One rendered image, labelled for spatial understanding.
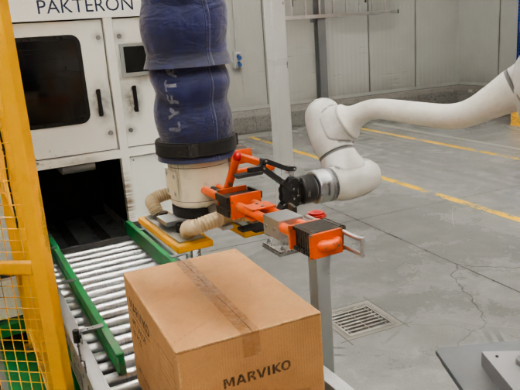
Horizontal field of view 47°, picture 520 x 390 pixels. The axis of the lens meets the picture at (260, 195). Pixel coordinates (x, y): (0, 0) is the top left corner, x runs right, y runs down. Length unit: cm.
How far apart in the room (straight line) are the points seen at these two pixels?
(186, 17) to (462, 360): 118
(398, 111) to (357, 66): 1038
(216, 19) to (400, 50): 1100
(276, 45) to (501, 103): 322
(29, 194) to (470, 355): 139
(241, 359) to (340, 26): 1045
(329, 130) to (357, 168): 13
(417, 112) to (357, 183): 24
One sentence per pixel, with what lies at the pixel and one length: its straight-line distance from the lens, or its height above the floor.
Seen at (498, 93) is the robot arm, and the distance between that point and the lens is 148.
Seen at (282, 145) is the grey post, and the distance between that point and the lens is 463.
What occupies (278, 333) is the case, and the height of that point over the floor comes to 92.
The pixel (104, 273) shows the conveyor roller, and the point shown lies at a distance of 326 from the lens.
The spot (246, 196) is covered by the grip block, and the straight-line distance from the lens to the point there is 144.
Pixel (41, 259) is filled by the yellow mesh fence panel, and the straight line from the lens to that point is 204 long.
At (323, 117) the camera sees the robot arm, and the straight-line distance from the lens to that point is 163.
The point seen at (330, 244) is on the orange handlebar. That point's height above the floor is 127.
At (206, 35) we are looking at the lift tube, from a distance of 156.
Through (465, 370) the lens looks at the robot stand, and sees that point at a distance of 178.
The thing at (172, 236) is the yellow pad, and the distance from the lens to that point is 161.
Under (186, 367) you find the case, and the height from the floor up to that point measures 90.
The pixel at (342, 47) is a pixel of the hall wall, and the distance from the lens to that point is 1175.
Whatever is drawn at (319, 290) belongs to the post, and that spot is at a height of 75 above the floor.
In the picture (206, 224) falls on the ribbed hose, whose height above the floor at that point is 122.
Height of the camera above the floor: 166
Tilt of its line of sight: 15 degrees down
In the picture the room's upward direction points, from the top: 4 degrees counter-clockwise
